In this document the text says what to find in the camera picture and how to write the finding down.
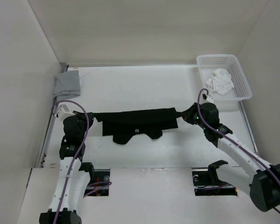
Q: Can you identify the white crumpled tank top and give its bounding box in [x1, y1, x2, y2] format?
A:
[205, 68, 235, 95]

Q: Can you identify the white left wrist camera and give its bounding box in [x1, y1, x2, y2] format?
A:
[55, 105, 75, 121]

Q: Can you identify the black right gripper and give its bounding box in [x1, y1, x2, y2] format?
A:
[180, 103, 208, 130]

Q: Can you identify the folded grey tank top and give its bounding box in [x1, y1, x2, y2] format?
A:
[53, 70, 81, 101]

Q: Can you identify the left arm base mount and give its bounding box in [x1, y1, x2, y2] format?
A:
[84, 169, 111, 196]

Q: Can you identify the white plastic basket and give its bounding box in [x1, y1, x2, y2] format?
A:
[196, 54, 252, 105]

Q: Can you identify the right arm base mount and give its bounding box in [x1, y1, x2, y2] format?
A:
[192, 160, 238, 196]

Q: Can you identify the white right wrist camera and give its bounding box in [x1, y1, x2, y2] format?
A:
[199, 93, 214, 105]

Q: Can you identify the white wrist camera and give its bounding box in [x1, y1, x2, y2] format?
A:
[199, 93, 214, 105]
[55, 105, 75, 121]

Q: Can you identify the black tank top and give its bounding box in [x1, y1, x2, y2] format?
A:
[90, 107, 192, 147]

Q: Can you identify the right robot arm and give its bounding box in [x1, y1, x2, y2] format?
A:
[180, 103, 280, 212]

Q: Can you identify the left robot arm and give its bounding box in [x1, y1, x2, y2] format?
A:
[39, 112, 95, 224]

